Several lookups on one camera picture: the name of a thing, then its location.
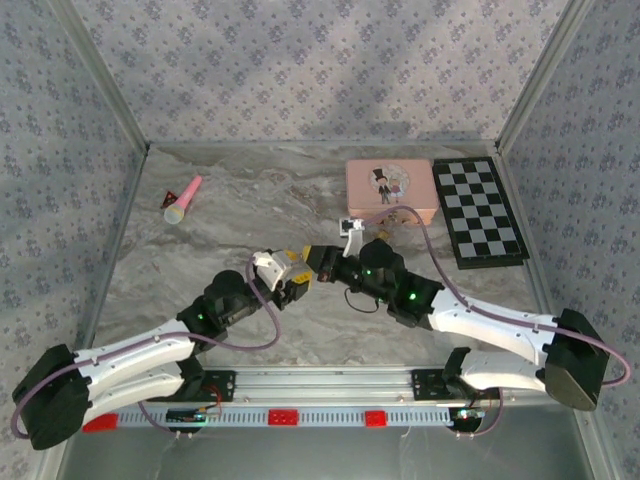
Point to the small brass padlock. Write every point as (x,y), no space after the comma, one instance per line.
(384,234)

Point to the pink cartoon tin box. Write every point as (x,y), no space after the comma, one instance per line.
(392,187)

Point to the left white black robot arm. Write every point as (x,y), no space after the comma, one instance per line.
(130,350)

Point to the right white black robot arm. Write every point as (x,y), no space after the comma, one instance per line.
(500,320)

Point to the pink toy microphone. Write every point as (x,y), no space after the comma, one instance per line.
(182,200)

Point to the small red black triangle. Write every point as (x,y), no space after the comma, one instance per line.
(168,200)

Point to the black grey chessboard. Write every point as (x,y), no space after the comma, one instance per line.
(477,212)

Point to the left green circuit board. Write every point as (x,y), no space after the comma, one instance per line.
(185,416)

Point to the green circuit board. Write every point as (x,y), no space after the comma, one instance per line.
(185,416)
(467,416)

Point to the medium red plastic block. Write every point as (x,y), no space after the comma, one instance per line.
(283,417)

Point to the small red plastic block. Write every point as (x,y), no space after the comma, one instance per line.
(375,419)

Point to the right green circuit board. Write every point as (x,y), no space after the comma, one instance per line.
(467,416)

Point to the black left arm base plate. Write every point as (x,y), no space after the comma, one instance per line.
(220,385)

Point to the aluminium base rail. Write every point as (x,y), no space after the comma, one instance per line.
(325,385)

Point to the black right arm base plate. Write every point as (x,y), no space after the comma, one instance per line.
(427,385)

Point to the aluminium frame post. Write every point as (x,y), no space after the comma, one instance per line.
(100,75)
(542,75)

